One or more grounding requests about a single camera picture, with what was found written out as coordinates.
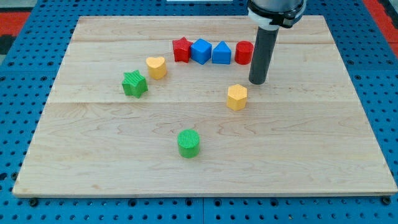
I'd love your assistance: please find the green cylinder block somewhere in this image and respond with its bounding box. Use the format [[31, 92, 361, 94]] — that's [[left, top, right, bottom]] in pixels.
[[177, 129, 200, 158]]

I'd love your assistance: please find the green star block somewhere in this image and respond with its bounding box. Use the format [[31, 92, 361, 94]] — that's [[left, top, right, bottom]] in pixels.
[[122, 70, 148, 98]]

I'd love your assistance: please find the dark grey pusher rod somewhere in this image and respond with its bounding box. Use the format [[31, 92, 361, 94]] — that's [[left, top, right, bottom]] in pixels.
[[249, 27, 279, 85]]

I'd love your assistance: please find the red star block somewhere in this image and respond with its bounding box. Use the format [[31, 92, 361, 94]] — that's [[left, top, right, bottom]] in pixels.
[[172, 37, 193, 63]]

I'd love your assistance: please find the red cylinder block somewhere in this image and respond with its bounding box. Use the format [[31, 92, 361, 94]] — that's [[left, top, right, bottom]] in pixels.
[[234, 40, 254, 65]]

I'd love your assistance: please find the blue triangle block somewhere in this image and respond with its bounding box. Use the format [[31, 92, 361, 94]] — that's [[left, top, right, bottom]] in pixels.
[[212, 41, 232, 65]]

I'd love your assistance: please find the yellow hexagon block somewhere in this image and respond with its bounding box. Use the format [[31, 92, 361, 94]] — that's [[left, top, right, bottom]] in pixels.
[[226, 84, 248, 111]]

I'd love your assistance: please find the blue cube block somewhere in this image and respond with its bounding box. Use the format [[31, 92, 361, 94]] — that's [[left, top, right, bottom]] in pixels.
[[190, 39, 212, 65]]

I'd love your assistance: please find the yellow heart block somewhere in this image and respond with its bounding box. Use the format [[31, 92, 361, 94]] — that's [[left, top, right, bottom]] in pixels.
[[146, 57, 167, 80]]

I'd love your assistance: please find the wooden board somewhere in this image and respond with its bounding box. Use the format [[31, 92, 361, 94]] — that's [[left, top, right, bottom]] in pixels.
[[13, 16, 397, 198]]

